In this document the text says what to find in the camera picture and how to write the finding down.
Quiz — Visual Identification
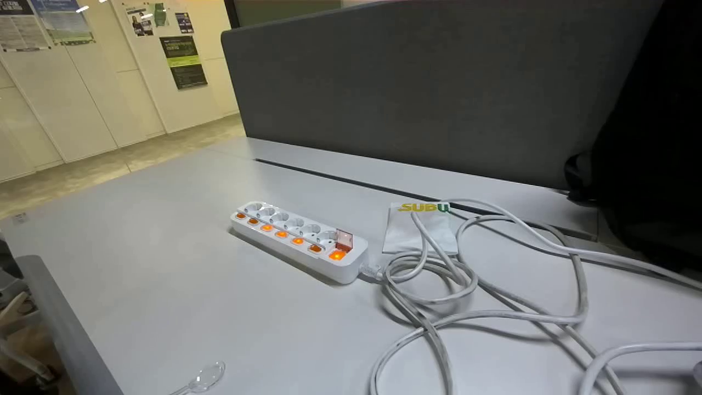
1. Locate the white multi-socket power strip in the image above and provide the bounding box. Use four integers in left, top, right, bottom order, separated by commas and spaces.
231, 202, 369, 285

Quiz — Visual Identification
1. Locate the clear plastic spoon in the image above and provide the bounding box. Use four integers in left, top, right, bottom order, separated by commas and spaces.
172, 362, 227, 395

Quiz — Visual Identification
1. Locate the dark green wall poster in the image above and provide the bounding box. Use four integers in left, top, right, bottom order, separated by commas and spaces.
161, 34, 206, 89

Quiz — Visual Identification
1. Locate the white power strip cable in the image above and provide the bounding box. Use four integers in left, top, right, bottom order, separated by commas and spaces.
364, 195, 702, 395

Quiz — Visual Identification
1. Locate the clear plastic bag with label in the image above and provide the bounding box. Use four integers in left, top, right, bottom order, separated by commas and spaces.
381, 199, 458, 255

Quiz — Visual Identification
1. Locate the white wall poster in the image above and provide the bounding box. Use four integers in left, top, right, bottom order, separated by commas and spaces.
0, 0, 95, 53

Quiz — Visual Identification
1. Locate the grey desk divider panel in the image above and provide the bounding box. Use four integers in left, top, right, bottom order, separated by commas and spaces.
221, 0, 666, 189

